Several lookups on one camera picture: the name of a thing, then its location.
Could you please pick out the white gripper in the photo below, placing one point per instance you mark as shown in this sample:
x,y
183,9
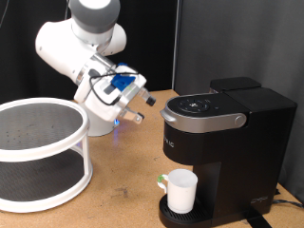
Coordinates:
x,y
107,109

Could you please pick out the black Keurig coffee machine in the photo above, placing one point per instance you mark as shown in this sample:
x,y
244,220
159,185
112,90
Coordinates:
x,y
247,158

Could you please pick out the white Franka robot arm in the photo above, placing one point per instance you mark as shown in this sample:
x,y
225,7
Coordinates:
x,y
63,50

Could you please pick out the black curtain backdrop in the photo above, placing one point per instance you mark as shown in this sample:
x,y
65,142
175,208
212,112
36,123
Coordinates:
x,y
148,47

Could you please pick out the water tank with black lid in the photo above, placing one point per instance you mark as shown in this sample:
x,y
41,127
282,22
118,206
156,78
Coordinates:
x,y
234,84

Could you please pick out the white two-tier turntable shelf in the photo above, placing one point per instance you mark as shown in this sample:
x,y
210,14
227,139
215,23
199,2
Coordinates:
x,y
38,177

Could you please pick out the grey partition panel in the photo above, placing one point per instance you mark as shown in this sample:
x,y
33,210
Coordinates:
x,y
253,38

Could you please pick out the black tape strip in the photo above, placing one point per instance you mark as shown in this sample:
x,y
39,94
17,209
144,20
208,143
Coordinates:
x,y
258,221

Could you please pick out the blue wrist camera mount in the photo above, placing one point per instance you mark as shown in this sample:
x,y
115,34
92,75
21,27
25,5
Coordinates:
x,y
122,80

